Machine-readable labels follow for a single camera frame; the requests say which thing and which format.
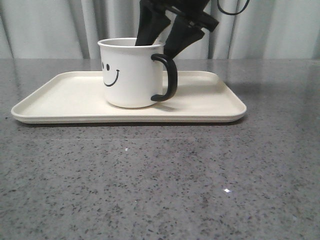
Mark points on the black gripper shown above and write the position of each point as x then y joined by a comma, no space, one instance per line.
186,29

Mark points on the white smiley mug black handle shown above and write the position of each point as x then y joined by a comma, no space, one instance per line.
136,76

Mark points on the cream rectangular plastic tray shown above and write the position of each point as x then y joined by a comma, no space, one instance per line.
78,97

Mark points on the grey-white pleated curtain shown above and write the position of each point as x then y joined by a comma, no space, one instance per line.
71,29

